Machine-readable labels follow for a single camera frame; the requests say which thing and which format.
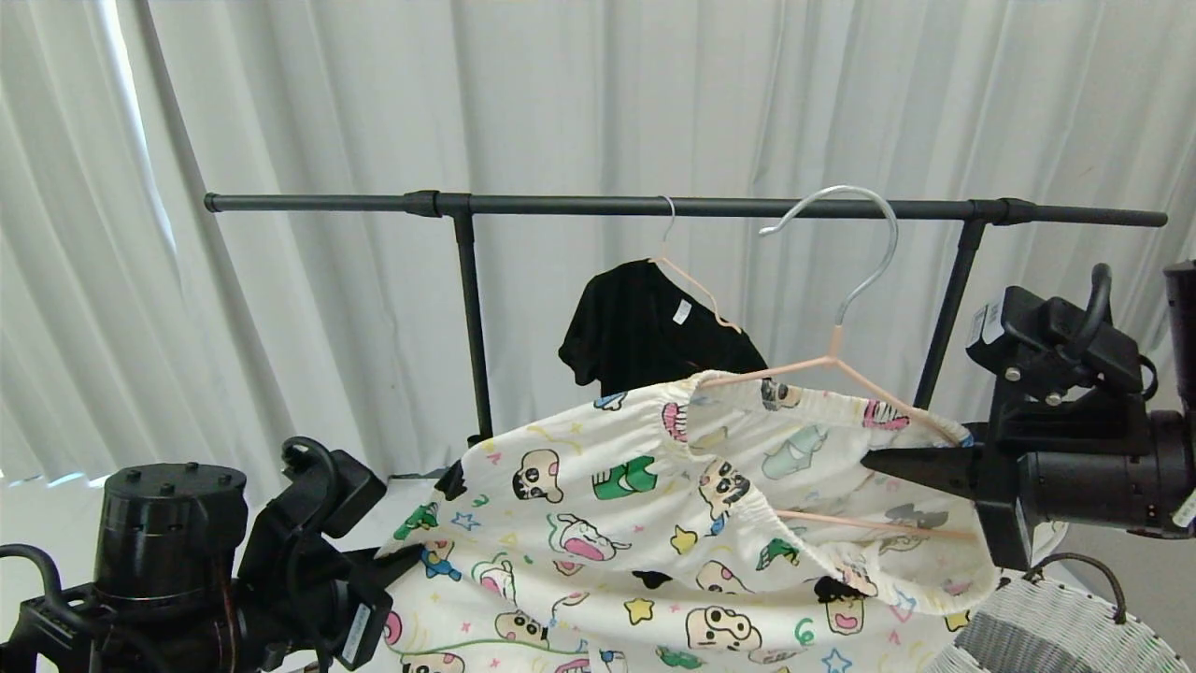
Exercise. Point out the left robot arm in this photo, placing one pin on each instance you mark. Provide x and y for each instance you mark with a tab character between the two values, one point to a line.
168	533

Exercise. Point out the black clothes rack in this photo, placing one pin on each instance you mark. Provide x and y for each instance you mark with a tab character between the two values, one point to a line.
561	204

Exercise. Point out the black t-shirt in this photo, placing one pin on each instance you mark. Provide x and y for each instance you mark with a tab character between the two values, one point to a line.
635	327

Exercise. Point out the white laundry basket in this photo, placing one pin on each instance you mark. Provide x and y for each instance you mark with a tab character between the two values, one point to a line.
1056	636

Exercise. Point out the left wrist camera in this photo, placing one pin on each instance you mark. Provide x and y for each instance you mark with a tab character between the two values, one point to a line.
318	505

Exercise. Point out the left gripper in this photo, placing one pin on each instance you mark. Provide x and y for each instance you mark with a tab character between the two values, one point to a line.
355	622

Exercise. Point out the cream printed garment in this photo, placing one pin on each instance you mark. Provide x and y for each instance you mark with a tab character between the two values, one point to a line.
607	561

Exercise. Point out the white curtain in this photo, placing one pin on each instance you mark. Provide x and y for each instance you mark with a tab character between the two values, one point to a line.
280	280

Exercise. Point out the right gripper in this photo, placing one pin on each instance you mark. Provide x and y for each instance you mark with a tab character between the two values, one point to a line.
1084	491

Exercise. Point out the pink clothes hanger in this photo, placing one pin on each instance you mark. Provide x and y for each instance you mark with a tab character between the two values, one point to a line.
673	229
834	341

